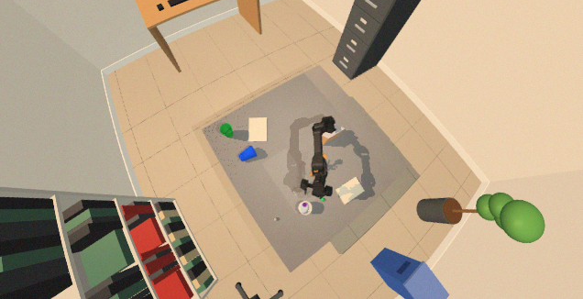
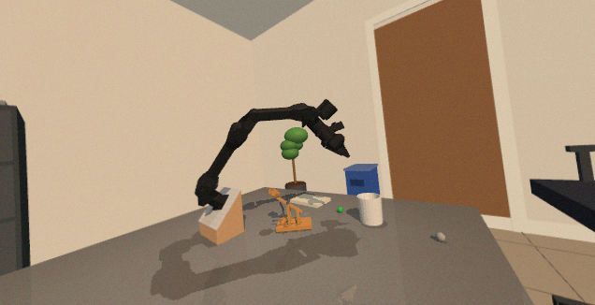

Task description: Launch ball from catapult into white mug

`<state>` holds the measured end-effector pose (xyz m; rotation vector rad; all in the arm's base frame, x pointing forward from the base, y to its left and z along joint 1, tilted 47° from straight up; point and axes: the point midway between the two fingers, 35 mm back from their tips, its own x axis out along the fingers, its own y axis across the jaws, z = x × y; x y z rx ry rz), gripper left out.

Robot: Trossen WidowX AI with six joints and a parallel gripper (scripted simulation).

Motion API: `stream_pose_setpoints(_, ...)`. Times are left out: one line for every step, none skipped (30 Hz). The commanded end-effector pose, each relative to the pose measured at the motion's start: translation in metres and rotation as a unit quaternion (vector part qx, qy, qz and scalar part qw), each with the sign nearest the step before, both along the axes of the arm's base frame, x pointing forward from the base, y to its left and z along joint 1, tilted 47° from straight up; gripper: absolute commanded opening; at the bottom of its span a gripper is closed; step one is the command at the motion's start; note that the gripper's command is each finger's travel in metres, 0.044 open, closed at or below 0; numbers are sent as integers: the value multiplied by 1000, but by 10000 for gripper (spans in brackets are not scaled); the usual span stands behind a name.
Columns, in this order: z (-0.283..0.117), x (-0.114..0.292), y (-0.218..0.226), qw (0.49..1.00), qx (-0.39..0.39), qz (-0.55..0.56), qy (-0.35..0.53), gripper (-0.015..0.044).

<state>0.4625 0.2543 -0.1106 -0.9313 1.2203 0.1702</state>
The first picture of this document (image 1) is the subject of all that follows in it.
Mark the white cup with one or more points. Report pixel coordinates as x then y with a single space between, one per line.
305 210

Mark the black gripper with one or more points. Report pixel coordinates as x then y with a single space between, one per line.
305 184

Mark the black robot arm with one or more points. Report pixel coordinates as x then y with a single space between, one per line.
318 160

